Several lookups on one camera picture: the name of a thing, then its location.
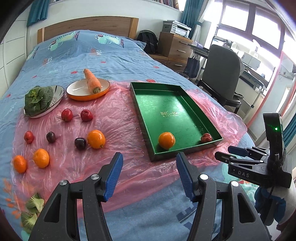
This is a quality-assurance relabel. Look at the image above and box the blue patterned bedsheet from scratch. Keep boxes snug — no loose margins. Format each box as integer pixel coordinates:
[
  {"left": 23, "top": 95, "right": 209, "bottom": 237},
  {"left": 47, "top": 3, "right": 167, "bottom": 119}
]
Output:
[{"left": 1, "top": 31, "right": 253, "bottom": 240}]

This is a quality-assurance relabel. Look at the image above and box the wooden drawer cabinet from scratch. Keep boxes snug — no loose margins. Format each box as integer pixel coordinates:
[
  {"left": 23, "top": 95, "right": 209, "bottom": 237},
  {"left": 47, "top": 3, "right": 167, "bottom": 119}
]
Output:
[{"left": 149, "top": 32, "right": 193, "bottom": 71}]

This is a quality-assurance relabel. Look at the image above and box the blue white gloved right hand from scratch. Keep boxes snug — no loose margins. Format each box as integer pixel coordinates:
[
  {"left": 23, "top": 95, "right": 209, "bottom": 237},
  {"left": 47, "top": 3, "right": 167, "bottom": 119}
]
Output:
[{"left": 254, "top": 183, "right": 295, "bottom": 226}]

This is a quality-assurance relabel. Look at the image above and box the white printer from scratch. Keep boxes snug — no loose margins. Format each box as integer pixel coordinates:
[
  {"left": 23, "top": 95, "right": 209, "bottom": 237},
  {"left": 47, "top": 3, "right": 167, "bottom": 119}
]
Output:
[{"left": 162, "top": 20, "right": 191, "bottom": 38}]

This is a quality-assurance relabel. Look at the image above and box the teal curtain right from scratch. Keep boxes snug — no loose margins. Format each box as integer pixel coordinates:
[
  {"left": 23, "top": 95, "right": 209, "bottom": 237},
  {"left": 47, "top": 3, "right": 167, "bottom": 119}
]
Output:
[{"left": 181, "top": 0, "right": 205, "bottom": 39}]

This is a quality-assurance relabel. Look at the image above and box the green bok choy on plate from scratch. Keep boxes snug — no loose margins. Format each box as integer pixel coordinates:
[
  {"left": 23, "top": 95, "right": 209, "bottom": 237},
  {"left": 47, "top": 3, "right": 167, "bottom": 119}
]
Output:
[{"left": 24, "top": 86, "right": 54, "bottom": 116}]

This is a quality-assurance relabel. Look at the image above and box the orange with stem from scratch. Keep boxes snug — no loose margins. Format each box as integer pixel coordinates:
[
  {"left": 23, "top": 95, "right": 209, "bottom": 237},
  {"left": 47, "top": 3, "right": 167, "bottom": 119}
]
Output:
[
  {"left": 158, "top": 132, "right": 176, "bottom": 150},
  {"left": 87, "top": 130, "right": 106, "bottom": 149}
]

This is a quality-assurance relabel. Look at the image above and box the green rectangular tray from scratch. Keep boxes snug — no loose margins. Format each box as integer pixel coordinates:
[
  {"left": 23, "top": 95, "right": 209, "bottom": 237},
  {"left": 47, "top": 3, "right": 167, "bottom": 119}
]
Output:
[{"left": 130, "top": 82, "right": 223, "bottom": 162}]

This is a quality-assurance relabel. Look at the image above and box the dark plum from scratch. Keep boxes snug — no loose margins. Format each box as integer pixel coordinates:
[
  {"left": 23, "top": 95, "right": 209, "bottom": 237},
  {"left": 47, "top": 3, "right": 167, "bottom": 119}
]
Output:
[
  {"left": 74, "top": 138, "right": 87, "bottom": 151},
  {"left": 46, "top": 132, "right": 56, "bottom": 144}
]

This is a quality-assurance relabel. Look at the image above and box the dark blue tote bag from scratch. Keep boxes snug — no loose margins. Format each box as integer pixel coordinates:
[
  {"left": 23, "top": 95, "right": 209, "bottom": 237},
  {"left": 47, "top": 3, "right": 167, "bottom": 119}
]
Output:
[{"left": 183, "top": 54, "right": 200, "bottom": 78}]

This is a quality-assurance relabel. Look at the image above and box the pink plastic sheet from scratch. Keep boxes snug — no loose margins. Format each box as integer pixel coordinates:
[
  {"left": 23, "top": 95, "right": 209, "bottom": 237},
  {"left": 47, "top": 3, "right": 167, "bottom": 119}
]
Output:
[{"left": 10, "top": 79, "right": 248, "bottom": 212}]

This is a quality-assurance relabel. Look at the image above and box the mandarin orange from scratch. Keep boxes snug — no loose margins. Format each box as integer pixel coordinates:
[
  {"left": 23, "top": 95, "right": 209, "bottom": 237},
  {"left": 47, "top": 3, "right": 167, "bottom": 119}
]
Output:
[
  {"left": 13, "top": 155, "right": 27, "bottom": 174},
  {"left": 33, "top": 149, "right": 50, "bottom": 168}
]

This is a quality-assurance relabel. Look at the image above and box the orange rimmed white plate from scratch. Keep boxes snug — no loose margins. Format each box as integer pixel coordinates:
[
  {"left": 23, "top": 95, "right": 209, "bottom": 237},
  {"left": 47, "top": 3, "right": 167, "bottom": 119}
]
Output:
[{"left": 66, "top": 79, "right": 110, "bottom": 101}]

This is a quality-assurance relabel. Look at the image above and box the teal curtain left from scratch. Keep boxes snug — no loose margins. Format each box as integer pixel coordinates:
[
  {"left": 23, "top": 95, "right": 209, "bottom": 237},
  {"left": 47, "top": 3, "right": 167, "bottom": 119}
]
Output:
[{"left": 27, "top": 0, "right": 50, "bottom": 27}]

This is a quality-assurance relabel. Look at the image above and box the grey office chair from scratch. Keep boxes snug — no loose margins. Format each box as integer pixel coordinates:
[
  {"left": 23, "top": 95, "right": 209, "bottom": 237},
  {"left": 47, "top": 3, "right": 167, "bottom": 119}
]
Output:
[{"left": 197, "top": 45, "right": 244, "bottom": 113}]

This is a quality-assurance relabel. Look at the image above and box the black backpack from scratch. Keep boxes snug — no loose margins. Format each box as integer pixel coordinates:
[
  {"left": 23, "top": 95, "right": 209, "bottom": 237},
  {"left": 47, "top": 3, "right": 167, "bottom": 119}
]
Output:
[{"left": 137, "top": 30, "right": 158, "bottom": 54}]

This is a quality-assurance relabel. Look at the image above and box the loose bok choy piece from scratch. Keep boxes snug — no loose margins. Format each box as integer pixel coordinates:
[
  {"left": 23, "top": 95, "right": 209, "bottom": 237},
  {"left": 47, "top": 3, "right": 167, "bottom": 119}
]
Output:
[{"left": 21, "top": 193, "right": 45, "bottom": 234}]

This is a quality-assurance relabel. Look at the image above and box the teal curtain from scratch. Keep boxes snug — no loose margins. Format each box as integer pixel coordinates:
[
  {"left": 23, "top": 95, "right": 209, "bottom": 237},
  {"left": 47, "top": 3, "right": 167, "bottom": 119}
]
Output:
[
  {"left": 181, "top": 0, "right": 205, "bottom": 39},
  {"left": 27, "top": 0, "right": 50, "bottom": 27}
]

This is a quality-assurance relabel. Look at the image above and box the orange carrot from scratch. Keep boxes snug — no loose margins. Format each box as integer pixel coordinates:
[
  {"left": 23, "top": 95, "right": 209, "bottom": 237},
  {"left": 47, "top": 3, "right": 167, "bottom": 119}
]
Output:
[{"left": 84, "top": 69, "right": 101, "bottom": 94}]

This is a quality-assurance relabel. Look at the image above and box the silver metal plate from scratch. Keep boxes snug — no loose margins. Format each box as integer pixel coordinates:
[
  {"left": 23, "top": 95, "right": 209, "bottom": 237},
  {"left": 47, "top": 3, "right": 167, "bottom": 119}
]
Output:
[{"left": 23, "top": 85, "right": 64, "bottom": 118}]

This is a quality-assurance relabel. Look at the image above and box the wooden headboard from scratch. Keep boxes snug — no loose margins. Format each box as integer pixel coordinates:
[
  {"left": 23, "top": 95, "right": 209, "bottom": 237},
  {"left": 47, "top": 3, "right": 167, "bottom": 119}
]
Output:
[{"left": 37, "top": 16, "right": 139, "bottom": 44}]

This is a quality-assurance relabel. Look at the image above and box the small red apple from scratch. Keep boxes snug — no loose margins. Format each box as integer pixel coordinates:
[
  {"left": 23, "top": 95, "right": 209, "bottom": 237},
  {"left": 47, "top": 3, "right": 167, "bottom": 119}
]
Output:
[
  {"left": 23, "top": 131, "right": 34, "bottom": 144},
  {"left": 200, "top": 133, "right": 213, "bottom": 143}
]

